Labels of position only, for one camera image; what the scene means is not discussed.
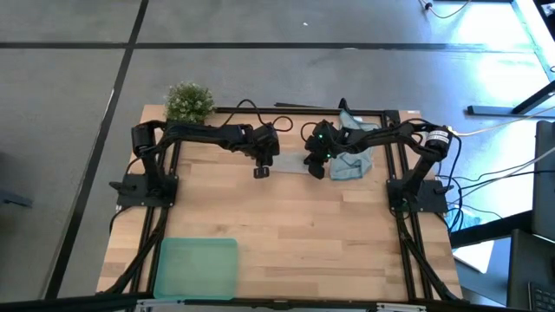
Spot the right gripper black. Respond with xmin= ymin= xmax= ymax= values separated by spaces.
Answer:
xmin=304 ymin=145 xmax=337 ymax=180

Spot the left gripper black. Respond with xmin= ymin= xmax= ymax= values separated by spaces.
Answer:
xmin=247 ymin=141 xmax=281 ymax=179

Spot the light blue microfiber towel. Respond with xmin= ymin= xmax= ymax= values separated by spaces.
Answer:
xmin=329 ymin=109 xmax=382 ymax=181

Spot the green translucent plastic basket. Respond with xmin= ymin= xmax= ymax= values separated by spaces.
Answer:
xmin=153 ymin=237 xmax=239 ymax=301

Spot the small potted green plant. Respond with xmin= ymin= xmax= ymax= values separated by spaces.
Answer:
xmin=164 ymin=81 xmax=217 ymax=126

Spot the white paper sheet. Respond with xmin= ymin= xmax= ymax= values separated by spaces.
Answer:
xmin=452 ymin=240 xmax=495 ymax=274

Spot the black T-shaped stand foot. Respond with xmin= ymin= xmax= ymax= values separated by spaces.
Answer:
xmin=467 ymin=80 xmax=555 ymax=117

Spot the black floor bar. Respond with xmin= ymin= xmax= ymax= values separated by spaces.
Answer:
xmin=450 ymin=210 xmax=534 ymax=249

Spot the dark grey computer case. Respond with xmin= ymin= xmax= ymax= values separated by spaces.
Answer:
xmin=531 ymin=120 xmax=555 ymax=242

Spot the black side desk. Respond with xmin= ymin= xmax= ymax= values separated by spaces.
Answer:
xmin=506 ymin=228 xmax=555 ymax=311

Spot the black keyboard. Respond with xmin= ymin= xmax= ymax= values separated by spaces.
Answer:
xmin=527 ymin=281 xmax=555 ymax=312

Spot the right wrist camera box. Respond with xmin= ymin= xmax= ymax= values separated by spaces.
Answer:
xmin=304 ymin=125 xmax=330 ymax=148

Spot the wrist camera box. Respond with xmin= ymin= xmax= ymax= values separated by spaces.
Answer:
xmin=304 ymin=125 xmax=330 ymax=148
xmin=252 ymin=124 xmax=281 ymax=146

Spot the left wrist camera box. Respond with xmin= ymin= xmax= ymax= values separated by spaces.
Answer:
xmin=252 ymin=124 xmax=281 ymax=146

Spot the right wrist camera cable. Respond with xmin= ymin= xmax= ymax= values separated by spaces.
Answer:
xmin=300 ymin=121 xmax=324 ymax=153

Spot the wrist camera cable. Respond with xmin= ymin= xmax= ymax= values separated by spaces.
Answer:
xmin=300 ymin=121 xmax=324 ymax=153
xmin=219 ymin=98 xmax=294 ymax=133

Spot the black aluminium table frame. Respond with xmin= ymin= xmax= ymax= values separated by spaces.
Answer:
xmin=0 ymin=98 xmax=555 ymax=312

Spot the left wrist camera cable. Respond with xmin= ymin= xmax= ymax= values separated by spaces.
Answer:
xmin=219 ymin=98 xmax=294 ymax=133

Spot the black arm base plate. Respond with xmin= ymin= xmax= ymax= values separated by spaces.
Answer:
xmin=108 ymin=172 xmax=180 ymax=208
xmin=387 ymin=178 xmax=454 ymax=214

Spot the black cable bundle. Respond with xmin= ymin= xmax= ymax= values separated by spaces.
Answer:
xmin=435 ymin=133 xmax=467 ymax=233

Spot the cream power cable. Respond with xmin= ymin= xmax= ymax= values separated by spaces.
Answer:
xmin=453 ymin=105 xmax=555 ymax=138

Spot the thin cable with black connector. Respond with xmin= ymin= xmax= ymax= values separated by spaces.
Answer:
xmin=418 ymin=0 xmax=473 ymax=20

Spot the white floor cable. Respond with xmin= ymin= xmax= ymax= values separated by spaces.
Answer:
xmin=459 ymin=146 xmax=555 ymax=192

